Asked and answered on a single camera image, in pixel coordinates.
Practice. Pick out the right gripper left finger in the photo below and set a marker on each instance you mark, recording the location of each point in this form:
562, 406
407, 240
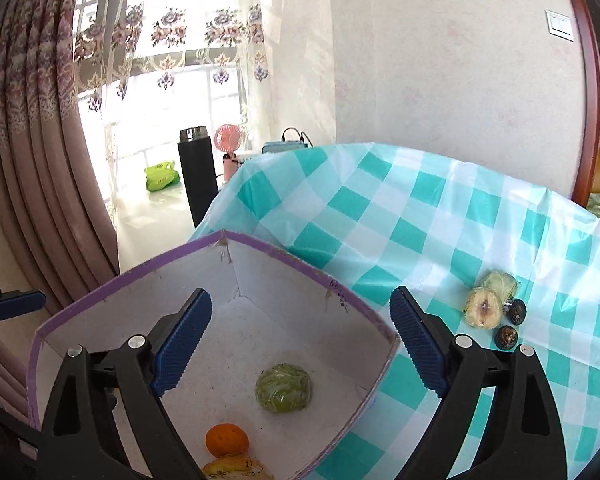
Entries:
79, 438

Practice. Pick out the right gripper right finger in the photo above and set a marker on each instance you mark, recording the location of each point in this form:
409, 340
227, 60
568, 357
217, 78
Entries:
523, 437

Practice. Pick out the dark wrinkled passion fruit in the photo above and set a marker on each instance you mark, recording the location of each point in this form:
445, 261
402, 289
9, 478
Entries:
517, 312

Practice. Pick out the halved pear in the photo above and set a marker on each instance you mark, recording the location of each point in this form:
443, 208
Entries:
483, 309

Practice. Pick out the green kiwi half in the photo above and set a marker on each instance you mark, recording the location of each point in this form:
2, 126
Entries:
502, 284

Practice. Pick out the orange tangerine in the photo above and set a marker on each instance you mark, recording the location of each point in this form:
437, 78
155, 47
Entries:
226, 439

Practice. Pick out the yellow fruit piece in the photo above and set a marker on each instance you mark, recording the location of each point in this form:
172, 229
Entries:
238, 467

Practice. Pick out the pink patterned curtain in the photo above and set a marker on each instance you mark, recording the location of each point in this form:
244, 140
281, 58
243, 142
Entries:
51, 209

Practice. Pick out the wrapped green fruit in box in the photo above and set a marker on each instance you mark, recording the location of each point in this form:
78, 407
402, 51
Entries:
284, 388

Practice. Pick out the purple cardboard box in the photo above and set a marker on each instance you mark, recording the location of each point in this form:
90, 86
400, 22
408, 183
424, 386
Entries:
268, 307

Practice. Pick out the teal checkered tablecloth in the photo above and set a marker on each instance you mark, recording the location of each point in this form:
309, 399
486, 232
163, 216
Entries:
376, 217

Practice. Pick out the green plastic bag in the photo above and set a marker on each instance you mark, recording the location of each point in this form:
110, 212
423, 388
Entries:
160, 176

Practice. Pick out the black thermos bottle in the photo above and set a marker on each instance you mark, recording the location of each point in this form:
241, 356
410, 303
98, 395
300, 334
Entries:
198, 170

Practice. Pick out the pink handheld fan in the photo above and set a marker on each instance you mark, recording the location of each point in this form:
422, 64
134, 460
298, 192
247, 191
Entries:
227, 139

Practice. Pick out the teal electronic box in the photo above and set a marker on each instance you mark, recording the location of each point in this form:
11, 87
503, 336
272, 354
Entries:
283, 146

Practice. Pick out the floral lace curtain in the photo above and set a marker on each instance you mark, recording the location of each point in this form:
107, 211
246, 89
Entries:
116, 40

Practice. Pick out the red wooden door frame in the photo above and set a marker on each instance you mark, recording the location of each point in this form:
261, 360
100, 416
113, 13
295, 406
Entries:
591, 130

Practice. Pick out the white wall switch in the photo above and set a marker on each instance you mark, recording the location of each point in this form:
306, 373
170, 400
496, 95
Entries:
559, 25

